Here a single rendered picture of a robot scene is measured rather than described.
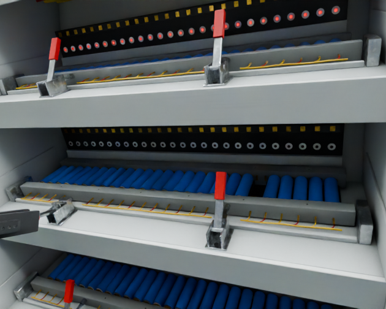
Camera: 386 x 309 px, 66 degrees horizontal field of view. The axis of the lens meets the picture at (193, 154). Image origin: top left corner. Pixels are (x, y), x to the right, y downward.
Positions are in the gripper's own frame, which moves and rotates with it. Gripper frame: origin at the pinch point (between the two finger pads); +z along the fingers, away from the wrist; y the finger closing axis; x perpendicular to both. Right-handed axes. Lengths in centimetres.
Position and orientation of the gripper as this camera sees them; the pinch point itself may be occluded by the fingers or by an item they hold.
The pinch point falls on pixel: (9, 223)
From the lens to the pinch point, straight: 47.6
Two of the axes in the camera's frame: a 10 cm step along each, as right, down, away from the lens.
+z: 3.8, 0.7, 9.2
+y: 9.2, 0.3, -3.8
